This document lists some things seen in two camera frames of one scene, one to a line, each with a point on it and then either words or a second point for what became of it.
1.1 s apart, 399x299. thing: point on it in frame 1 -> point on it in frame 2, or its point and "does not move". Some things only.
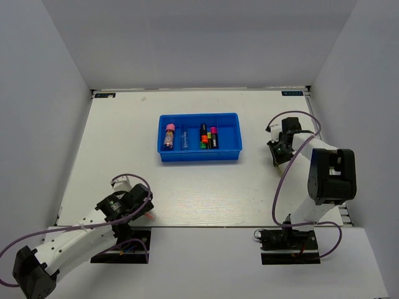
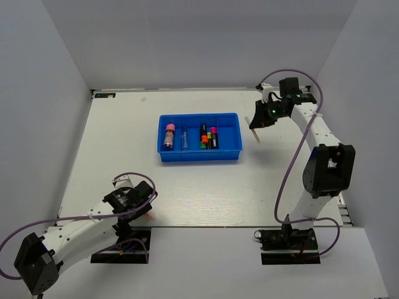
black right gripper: x=278 y=159 -> x=260 y=119
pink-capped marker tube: x=168 y=141 does not move
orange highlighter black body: x=204 y=138 does not move
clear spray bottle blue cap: x=184 y=141 does not move
